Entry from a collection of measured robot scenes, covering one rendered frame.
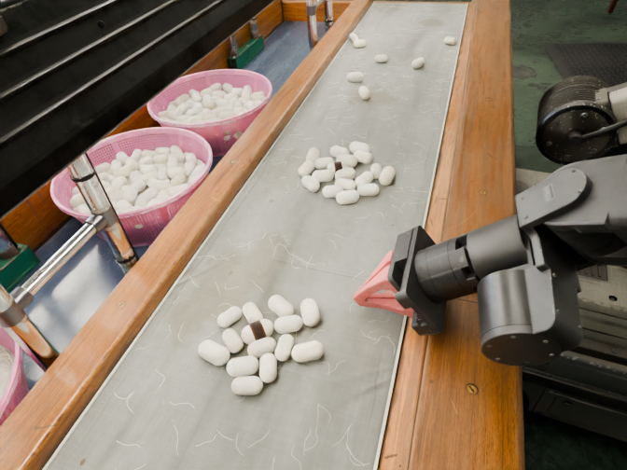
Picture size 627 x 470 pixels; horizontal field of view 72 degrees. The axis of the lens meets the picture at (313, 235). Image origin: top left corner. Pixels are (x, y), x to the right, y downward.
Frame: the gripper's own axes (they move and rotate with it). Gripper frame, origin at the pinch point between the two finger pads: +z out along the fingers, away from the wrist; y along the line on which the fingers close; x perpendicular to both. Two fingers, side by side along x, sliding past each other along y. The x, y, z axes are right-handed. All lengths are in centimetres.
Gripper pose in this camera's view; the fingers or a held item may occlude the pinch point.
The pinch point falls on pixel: (361, 298)
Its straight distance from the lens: 51.0
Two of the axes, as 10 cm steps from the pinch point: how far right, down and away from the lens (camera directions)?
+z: -7.0, 3.4, 6.2
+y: -3.0, 6.6, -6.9
